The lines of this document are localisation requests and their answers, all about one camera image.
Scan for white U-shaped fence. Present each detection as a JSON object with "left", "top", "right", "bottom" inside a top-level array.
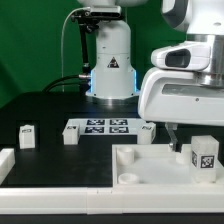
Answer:
[{"left": 0, "top": 146, "right": 224, "bottom": 215}]

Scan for white cable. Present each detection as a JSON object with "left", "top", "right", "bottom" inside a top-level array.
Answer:
[{"left": 60, "top": 7, "right": 88, "bottom": 93}]

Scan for black cables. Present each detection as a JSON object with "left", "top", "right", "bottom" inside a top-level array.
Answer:
[{"left": 42, "top": 74, "right": 88, "bottom": 93}]

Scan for black camera on stand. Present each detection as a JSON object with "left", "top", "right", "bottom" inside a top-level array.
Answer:
[{"left": 71, "top": 5, "right": 122, "bottom": 22}]

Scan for white tag base sheet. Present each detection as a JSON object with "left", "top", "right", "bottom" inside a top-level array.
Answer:
[{"left": 65, "top": 118, "right": 145, "bottom": 135}]

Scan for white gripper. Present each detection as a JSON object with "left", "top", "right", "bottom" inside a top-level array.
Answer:
[{"left": 138, "top": 35, "right": 224, "bottom": 151}]

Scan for white square tabletop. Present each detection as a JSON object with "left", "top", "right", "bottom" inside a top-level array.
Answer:
[{"left": 111, "top": 143, "right": 224, "bottom": 187}]

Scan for black camera stand pole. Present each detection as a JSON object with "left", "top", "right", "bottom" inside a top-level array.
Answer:
[{"left": 79, "top": 24, "right": 91, "bottom": 94}]

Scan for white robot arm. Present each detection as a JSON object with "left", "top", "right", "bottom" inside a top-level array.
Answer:
[{"left": 77, "top": 0, "right": 224, "bottom": 145}]

